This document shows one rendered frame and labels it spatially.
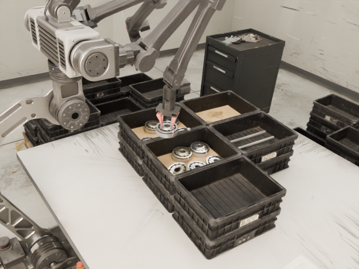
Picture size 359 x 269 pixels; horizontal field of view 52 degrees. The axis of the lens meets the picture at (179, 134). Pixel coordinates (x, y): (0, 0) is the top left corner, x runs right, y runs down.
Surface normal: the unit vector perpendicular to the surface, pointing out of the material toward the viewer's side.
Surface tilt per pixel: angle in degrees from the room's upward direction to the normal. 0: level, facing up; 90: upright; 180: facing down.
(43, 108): 90
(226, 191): 0
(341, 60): 90
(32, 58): 90
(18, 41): 90
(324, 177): 0
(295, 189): 0
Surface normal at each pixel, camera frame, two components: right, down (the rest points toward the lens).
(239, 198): 0.07, -0.84
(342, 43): -0.80, 0.28
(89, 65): 0.60, 0.47
